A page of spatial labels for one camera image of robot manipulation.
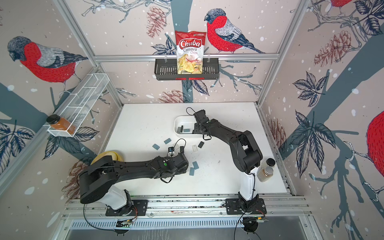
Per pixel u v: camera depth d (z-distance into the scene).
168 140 0.99
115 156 0.86
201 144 0.97
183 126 1.06
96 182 0.43
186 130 1.04
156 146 0.97
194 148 0.95
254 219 0.70
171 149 0.79
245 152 0.51
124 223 0.71
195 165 0.88
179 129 1.04
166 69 0.95
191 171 0.85
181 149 0.95
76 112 0.76
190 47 0.85
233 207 0.73
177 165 0.67
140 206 0.73
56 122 0.60
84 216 0.71
